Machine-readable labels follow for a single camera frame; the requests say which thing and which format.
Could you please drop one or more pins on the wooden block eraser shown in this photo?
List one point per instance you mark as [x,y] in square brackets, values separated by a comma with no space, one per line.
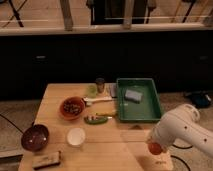
[42,161]

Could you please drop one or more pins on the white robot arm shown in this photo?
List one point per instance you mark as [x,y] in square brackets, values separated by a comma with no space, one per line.
[180,123]

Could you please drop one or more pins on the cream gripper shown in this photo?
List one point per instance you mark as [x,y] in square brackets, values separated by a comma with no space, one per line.
[150,140]

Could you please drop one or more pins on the light green cup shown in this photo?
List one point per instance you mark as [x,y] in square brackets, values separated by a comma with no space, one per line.
[91,91]

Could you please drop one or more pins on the blue sponge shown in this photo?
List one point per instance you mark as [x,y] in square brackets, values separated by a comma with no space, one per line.
[133,95]

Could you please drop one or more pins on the brown spice jar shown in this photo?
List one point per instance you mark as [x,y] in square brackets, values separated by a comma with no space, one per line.
[100,83]

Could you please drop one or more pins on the orange bowl with nuts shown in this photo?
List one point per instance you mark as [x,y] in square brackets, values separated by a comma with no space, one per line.
[71,108]

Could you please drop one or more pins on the grey flat tool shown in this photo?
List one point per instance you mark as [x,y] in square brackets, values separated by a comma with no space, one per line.
[113,90]

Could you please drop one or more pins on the green plastic tray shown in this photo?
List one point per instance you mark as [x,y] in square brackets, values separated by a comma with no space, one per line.
[147,110]

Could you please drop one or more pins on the dark device on floor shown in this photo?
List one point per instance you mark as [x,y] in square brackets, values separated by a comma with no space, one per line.
[200,100]

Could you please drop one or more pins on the red apple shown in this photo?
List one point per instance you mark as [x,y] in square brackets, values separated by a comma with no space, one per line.
[155,148]

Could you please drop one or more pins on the dark purple bowl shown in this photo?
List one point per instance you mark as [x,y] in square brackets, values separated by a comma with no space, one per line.
[35,138]

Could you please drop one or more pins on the white paper cup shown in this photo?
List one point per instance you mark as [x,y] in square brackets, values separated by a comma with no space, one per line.
[76,137]

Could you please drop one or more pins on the green plate with utensil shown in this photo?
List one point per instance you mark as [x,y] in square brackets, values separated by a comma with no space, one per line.
[96,119]

